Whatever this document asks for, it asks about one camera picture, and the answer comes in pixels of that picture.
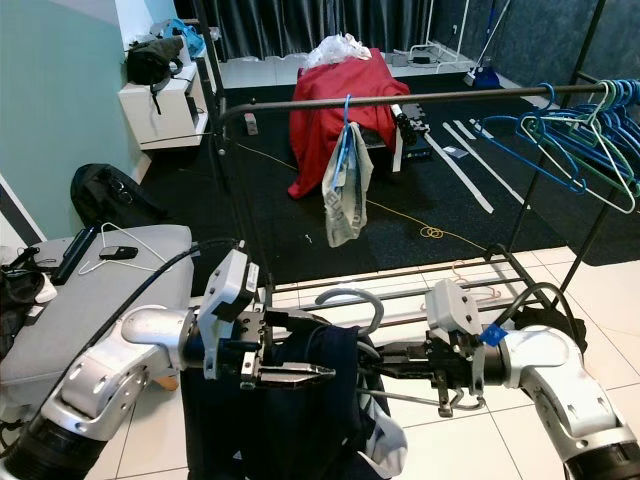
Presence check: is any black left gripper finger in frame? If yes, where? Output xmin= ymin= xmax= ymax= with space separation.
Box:
xmin=249 ymin=362 xmax=337 ymax=392
xmin=259 ymin=309 xmax=323 ymax=334

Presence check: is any navy garment with gold print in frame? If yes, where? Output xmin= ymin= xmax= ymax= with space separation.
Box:
xmin=180 ymin=322 xmax=407 ymax=480

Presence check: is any blue hanger carrying grey garment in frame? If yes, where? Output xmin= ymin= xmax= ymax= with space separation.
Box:
xmin=334 ymin=93 xmax=372 ymax=192

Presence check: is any blue plastic hanger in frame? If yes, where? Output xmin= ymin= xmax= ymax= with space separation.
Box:
xmin=485 ymin=83 xmax=598 ymax=194
xmin=520 ymin=80 xmax=640 ymax=191
xmin=560 ymin=78 xmax=640 ymax=181

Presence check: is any pale green hanger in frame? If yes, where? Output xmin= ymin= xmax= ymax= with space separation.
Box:
xmin=525 ymin=80 xmax=640 ymax=217

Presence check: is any black carpet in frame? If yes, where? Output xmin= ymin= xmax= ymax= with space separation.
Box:
xmin=135 ymin=60 xmax=640 ymax=276

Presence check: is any grey garment with lettering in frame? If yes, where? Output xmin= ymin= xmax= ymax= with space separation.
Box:
xmin=322 ymin=122 xmax=377 ymax=250

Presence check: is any small black remote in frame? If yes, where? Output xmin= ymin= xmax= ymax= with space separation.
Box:
xmin=100 ymin=245 xmax=144 ymax=262

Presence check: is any grey upholstered ottoman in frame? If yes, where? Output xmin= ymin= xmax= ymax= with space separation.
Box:
xmin=0 ymin=223 xmax=197 ymax=412

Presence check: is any black flat device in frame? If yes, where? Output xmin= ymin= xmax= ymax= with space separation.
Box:
xmin=55 ymin=225 xmax=102 ymax=285

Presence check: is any white floor strip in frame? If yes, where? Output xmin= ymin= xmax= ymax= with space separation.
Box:
xmin=424 ymin=132 xmax=497 ymax=215

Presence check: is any black pile of gear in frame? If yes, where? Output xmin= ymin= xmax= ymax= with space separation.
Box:
xmin=0 ymin=245 xmax=62 ymax=342

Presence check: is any black backpack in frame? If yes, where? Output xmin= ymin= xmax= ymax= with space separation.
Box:
xmin=70 ymin=163 xmax=172 ymax=232

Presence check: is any black white machine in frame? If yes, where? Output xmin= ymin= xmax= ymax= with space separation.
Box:
xmin=395 ymin=102 xmax=434 ymax=147

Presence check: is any red cloth cover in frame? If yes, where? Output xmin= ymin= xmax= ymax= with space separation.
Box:
xmin=287 ymin=48 xmax=412 ymax=200

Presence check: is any white shelf unit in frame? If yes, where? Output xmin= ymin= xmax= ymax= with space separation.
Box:
xmin=117 ymin=36 xmax=222 ymax=151

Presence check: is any black metal clothes rack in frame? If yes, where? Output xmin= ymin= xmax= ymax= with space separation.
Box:
xmin=160 ymin=0 xmax=640 ymax=303

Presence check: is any white plastic bag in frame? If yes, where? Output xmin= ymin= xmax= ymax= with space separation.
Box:
xmin=305 ymin=33 xmax=375 ymax=70

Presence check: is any blue mop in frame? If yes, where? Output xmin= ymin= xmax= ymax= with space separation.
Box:
xmin=462 ymin=0 xmax=512 ymax=90

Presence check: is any blue bag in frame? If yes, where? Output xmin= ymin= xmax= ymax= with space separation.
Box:
xmin=160 ymin=17 xmax=207 ymax=60

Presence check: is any dark curtain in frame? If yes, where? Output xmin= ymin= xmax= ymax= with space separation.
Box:
xmin=190 ymin=0 xmax=471 ymax=59

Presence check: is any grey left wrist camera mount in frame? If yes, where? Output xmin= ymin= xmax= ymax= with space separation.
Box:
xmin=197 ymin=247 xmax=262 ymax=382

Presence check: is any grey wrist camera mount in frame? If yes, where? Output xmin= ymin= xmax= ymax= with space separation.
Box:
xmin=197 ymin=247 xmax=262 ymax=382
xmin=421 ymin=279 xmax=487 ymax=417

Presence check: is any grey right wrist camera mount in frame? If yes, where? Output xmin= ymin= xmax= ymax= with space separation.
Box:
xmin=421 ymin=279 xmax=487 ymax=417

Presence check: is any pink wire hanger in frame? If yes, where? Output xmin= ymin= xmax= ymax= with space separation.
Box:
xmin=450 ymin=262 xmax=507 ymax=302

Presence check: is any white wire hanger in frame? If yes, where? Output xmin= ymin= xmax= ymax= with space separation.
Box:
xmin=74 ymin=221 xmax=177 ymax=277

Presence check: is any yellow cord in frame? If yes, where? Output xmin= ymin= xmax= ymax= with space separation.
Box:
xmin=230 ymin=140 xmax=493 ymax=257

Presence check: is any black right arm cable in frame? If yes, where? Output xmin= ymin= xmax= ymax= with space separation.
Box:
xmin=495 ymin=282 xmax=590 ymax=347

